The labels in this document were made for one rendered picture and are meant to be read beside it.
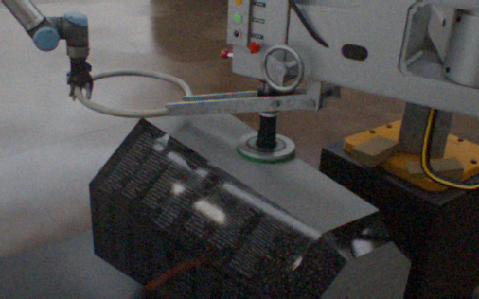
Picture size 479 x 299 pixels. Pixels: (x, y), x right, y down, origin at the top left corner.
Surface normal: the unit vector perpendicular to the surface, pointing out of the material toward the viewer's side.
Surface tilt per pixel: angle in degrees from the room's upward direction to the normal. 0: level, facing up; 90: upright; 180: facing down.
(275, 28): 90
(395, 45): 90
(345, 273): 90
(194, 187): 45
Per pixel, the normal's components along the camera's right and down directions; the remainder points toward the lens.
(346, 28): -0.54, 0.33
